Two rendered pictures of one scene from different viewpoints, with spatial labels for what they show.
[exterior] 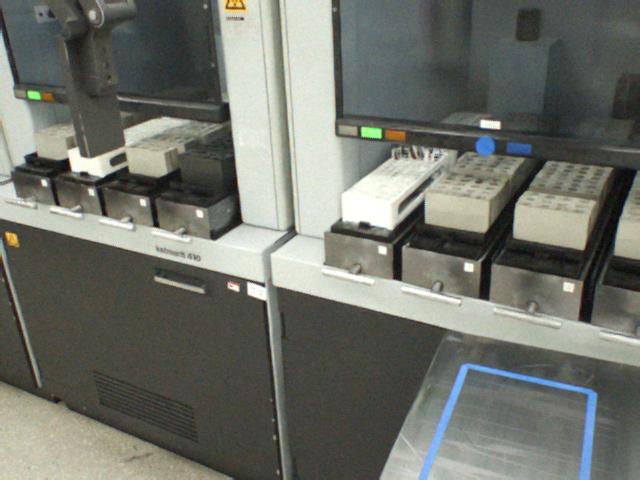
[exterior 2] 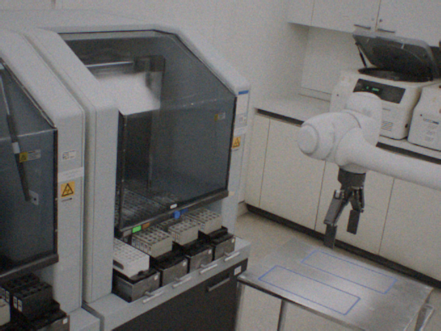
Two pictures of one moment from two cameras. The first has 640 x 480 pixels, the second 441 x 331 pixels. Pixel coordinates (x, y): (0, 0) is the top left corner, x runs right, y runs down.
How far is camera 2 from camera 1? 1.95 m
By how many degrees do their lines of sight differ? 76
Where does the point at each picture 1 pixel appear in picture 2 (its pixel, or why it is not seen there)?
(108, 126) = (351, 227)
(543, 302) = (203, 262)
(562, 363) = (262, 264)
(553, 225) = (189, 234)
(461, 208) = (164, 244)
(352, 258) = (144, 289)
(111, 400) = not seen: outside the picture
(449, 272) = (178, 270)
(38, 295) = not seen: outside the picture
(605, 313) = (217, 254)
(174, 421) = not seen: outside the picture
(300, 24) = (101, 192)
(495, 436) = (291, 284)
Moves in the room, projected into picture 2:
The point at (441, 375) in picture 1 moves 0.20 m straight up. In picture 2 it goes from (262, 284) to (269, 234)
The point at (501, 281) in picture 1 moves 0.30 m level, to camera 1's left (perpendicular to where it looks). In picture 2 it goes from (193, 262) to (176, 303)
